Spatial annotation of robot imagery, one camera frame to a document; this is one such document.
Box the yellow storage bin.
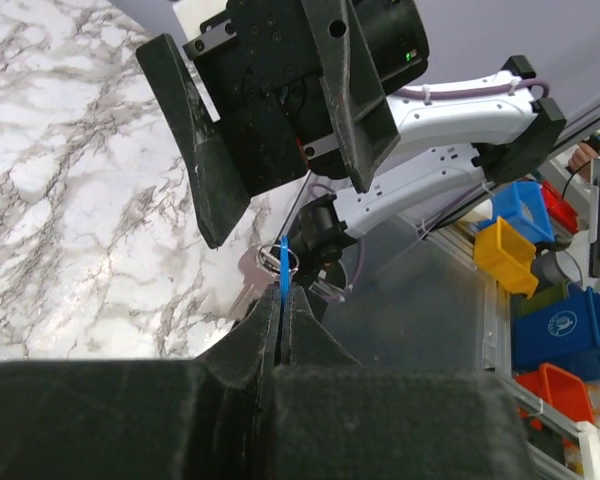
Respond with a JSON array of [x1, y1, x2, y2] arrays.
[[473, 217, 539, 298]]

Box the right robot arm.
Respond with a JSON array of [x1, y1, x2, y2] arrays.
[[136, 1, 565, 267]]

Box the red storage bin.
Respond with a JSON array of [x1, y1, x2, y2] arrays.
[[541, 181, 579, 235]]

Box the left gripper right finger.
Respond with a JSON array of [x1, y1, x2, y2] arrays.
[[262, 288, 538, 479]]

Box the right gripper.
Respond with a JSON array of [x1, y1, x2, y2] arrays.
[[136, 1, 429, 248]]

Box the orange storage bin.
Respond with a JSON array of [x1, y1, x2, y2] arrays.
[[515, 363, 596, 424]]

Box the silver key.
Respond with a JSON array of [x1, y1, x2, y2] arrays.
[[229, 246, 273, 321]]

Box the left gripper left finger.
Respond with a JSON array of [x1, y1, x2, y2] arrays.
[[0, 284, 281, 480]]

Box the blue key tag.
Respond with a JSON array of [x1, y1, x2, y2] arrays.
[[279, 236, 291, 318]]

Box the blue storage bin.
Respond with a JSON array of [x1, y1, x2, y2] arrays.
[[492, 181, 555, 244]]

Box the large blue bin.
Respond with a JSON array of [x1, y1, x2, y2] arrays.
[[512, 288, 600, 381]]

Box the aluminium frame rail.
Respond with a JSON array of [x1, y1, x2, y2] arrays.
[[443, 225, 579, 445]]

